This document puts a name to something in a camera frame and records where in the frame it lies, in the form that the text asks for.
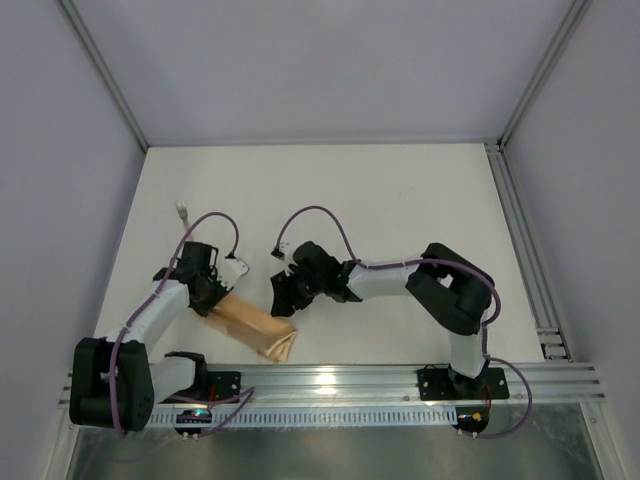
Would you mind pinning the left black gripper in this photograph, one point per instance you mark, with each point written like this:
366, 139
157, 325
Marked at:
206, 298

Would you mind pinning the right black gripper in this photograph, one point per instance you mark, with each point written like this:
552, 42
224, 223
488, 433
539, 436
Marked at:
293, 288

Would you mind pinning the orange cloth napkin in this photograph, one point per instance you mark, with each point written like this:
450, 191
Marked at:
269, 336

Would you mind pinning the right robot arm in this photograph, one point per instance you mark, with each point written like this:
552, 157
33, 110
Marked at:
460, 297

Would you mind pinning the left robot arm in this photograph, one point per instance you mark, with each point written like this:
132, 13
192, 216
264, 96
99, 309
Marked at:
114, 384

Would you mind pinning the left black controller board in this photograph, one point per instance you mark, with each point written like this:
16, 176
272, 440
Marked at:
191, 423

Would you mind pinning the black controller board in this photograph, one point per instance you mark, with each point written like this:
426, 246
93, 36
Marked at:
471, 421
191, 423

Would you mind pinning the right black controller board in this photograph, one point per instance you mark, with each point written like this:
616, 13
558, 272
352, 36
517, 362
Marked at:
471, 421

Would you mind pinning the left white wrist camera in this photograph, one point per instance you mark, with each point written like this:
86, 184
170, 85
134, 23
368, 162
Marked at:
230, 270

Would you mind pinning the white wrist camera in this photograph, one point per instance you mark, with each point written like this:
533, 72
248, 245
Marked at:
283, 252
230, 270

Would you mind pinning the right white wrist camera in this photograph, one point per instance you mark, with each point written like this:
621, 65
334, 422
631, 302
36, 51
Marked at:
283, 252

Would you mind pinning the silver fork pink handle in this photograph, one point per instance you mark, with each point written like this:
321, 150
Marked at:
183, 214

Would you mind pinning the front aluminium rail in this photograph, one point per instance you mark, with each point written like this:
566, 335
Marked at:
286, 385

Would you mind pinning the aluminium rail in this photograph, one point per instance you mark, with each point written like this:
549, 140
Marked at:
286, 385
542, 304

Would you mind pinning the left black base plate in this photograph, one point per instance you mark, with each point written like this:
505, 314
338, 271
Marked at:
222, 385

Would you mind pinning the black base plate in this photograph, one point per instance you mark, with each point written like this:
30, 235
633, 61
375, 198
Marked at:
222, 385
443, 383

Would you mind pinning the white slotted cable duct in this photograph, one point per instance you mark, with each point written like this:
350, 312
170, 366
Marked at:
316, 416

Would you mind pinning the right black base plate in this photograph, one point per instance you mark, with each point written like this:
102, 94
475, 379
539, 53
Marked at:
443, 383

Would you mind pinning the right side aluminium rail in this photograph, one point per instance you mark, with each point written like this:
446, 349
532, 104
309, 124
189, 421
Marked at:
542, 304

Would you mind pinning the left frame post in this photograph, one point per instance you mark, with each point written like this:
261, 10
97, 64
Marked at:
79, 28

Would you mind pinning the frame post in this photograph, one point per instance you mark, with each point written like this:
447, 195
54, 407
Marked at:
79, 28
553, 52

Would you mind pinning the right frame post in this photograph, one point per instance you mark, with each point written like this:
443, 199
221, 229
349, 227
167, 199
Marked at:
553, 52

